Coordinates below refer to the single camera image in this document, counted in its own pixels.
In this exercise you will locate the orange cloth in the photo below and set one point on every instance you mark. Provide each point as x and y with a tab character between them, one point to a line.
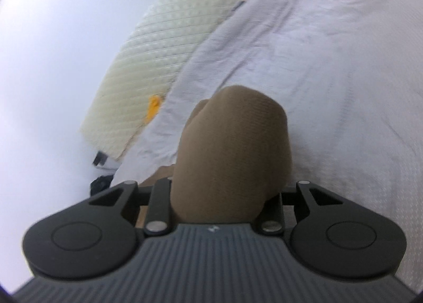
154	103

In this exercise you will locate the brown zip hoodie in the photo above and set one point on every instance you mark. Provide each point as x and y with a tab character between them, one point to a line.
233	155

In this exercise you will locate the white bed duvet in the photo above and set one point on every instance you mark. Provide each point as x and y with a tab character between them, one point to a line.
348	74

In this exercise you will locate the cream quilted headboard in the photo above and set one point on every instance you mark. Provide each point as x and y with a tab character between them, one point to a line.
147	64

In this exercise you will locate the black bracket on wall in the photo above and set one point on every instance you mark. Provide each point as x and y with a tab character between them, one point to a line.
100	159

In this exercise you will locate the black clothes pile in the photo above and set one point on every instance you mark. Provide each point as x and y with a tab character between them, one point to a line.
100	184

